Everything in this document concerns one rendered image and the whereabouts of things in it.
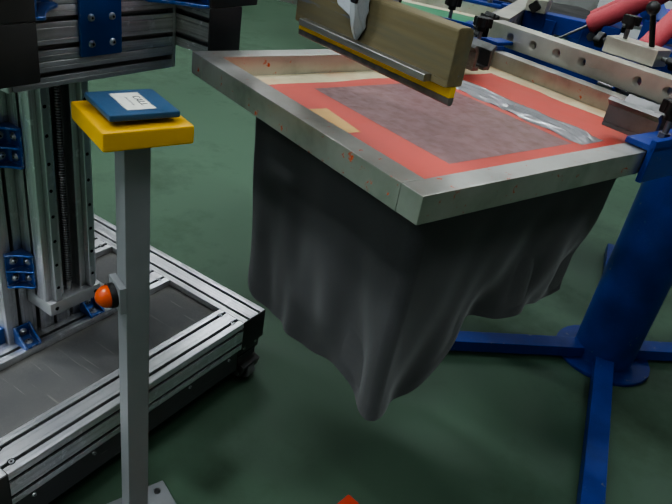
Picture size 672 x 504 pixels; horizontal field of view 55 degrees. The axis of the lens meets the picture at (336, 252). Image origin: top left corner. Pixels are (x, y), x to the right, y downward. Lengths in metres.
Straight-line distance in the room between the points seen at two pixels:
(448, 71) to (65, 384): 1.12
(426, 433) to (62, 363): 0.97
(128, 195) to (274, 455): 0.93
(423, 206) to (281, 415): 1.17
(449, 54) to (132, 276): 0.58
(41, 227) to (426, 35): 0.93
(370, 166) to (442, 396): 1.29
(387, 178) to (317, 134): 0.15
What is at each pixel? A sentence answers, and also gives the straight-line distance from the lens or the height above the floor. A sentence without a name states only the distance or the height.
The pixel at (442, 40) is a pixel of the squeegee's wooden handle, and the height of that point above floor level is 1.12.
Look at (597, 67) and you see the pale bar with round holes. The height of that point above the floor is 1.02.
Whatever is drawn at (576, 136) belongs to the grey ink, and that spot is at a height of 0.96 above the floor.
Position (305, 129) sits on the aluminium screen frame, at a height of 0.98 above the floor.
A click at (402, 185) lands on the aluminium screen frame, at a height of 0.99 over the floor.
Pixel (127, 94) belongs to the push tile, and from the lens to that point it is 0.98.
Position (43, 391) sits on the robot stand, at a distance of 1.59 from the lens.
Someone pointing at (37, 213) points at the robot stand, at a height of 0.59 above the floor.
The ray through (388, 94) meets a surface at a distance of 1.21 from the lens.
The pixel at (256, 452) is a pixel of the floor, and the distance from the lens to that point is 1.72.
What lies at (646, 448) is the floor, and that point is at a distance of 2.15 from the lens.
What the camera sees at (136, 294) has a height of 0.65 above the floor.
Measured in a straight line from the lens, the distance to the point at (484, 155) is 1.00.
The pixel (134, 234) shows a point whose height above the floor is 0.77.
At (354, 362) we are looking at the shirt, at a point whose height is 0.58.
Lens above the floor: 1.28
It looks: 30 degrees down
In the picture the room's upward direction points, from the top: 10 degrees clockwise
